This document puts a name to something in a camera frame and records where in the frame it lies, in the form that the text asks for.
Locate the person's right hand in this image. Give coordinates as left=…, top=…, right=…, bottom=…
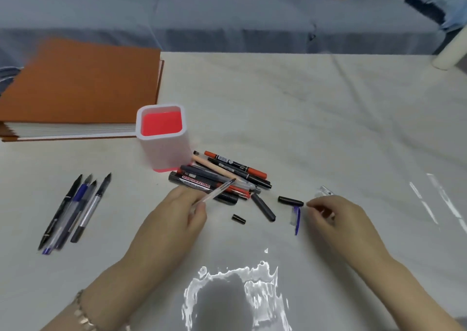
left=305, top=194, right=393, bottom=269

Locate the person's left hand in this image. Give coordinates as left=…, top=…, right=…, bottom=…
left=78, top=186, right=208, bottom=331

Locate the black whiteboard marker pen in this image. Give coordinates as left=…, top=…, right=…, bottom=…
left=168, top=171, right=238, bottom=207

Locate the blue clip pen cap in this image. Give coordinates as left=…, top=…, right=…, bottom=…
left=290, top=206, right=302, bottom=236

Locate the clear barrel gel pen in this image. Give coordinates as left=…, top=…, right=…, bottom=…
left=191, top=178, right=237, bottom=208

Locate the dark barrel gel pen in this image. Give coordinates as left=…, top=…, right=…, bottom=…
left=180, top=164, right=257, bottom=191

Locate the silver grey barrel pen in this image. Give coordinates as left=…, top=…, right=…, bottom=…
left=70, top=173, right=112, bottom=244

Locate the peach barrel pen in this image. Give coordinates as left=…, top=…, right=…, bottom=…
left=191, top=154, right=258, bottom=190

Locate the smoky translucent gel pen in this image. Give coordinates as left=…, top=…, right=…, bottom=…
left=54, top=180, right=98, bottom=251

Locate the blue grip clear pen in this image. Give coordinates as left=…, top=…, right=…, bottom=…
left=41, top=175, right=92, bottom=256

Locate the long dark grey pen cap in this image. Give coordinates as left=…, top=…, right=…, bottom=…
left=251, top=192, right=277, bottom=223

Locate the red black marker pen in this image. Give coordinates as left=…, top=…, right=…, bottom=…
left=203, top=150, right=268, bottom=179

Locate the red white pen holder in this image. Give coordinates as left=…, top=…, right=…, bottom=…
left=135, top=104, right=194, bottom=173

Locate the person's right forearm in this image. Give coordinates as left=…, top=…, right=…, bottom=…
left=352, top=252, right=460, bottom=331

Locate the white table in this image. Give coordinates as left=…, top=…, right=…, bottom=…
left=0, top=52, right=467, bottom=331

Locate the orange cover binder album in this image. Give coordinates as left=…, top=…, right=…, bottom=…
left=0, top=38, right=165, bottom=142

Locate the blue grey sofa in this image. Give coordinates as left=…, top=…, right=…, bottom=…
left=0, top=0, right=467, bottom=98

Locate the pale bead bracelet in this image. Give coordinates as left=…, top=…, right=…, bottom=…
left=72, top=289, right=132, bottom=331

